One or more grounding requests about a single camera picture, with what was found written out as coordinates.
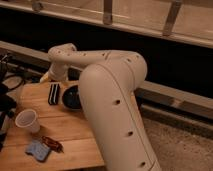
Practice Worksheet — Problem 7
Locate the black cables and equipment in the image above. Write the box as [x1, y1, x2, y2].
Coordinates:
[0, 53, 27, 151]

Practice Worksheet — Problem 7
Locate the dark blue bowl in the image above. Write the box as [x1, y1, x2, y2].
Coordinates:
[62, 85, 82, 110]

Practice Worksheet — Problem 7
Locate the metal window rail frame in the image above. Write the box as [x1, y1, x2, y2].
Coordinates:
[0, 0, 213, 49]

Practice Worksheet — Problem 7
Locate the red brown small tool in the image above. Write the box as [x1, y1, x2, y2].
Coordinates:
[42, 136, 63, 152]

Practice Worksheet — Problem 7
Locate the wooden board table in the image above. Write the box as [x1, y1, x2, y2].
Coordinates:
[0, 83, 104, 171]

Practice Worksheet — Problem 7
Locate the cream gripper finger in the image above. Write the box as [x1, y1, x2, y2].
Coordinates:
[39, 72, 49, 83]

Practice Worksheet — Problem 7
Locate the white plastic cup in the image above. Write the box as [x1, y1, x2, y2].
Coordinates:
[15, 109, 40, 133]

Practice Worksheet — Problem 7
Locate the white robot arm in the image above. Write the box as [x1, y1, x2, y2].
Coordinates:
[41, 43, 162, 171]

